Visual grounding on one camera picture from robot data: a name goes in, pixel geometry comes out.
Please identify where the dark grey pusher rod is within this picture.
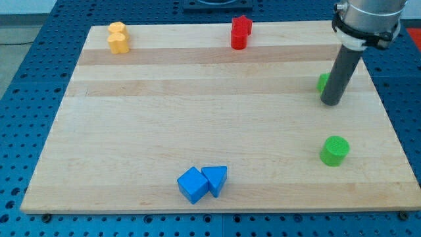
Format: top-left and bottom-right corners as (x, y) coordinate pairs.
(320, 45), (362, 106)

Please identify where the wooden board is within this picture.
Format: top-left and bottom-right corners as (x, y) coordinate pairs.
(20, 21), (420, 214)

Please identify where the yellow hexagon block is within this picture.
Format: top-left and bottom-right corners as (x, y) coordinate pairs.
(108, 22), (130, 39)

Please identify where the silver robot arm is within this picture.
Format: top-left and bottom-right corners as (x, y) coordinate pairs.
(334, 0), (407, 33)

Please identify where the green star block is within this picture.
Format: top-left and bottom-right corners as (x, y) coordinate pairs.
(316, 72), (330, 93)

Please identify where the red star block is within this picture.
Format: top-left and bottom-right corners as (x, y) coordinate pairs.
(232, 15), (253, 36)

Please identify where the blue triangle block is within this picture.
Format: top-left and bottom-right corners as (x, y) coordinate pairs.
(201, 166), (228, 198)

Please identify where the green cylinder block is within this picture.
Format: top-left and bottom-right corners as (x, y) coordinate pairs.
(320, 136), (350, 167)

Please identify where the blue cube block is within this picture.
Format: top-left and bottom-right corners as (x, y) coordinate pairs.
(177, 167), (209, 204)

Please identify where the yellow heart block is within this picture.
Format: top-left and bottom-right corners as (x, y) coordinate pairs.
(107, 32), (130, 54)

